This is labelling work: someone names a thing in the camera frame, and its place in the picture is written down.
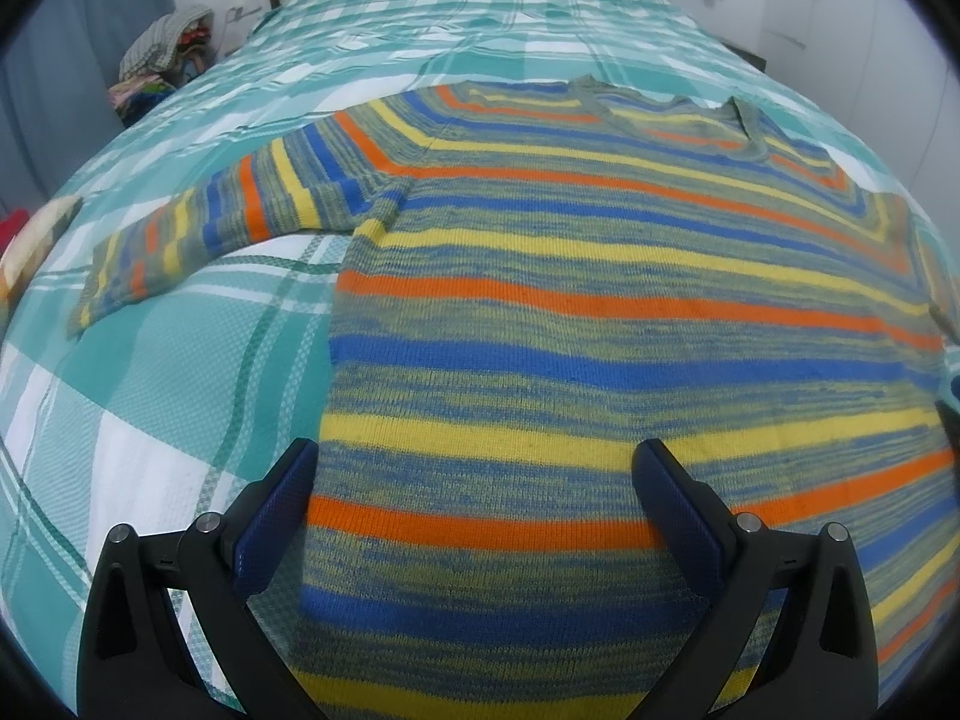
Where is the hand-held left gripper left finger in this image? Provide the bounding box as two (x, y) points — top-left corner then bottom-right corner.
(77, 437), (331, 720)

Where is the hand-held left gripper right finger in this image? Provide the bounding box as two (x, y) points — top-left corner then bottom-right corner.
(634, 438), (880, 720)

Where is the striped knit sweater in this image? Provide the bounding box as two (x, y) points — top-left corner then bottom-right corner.
(66, 75), (960, 720)

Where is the pile of mixed clothes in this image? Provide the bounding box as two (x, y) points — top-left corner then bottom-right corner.
(109, 4), (217, 121)

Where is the teal checkered blanket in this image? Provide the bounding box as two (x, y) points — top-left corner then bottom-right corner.
(0, 0), (960, 720)

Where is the folded cream and red cloth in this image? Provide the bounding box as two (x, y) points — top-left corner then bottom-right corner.
(0, 195), (83, 308)

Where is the blue curtain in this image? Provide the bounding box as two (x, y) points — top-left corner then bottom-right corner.
(0, 0), (170, 203)

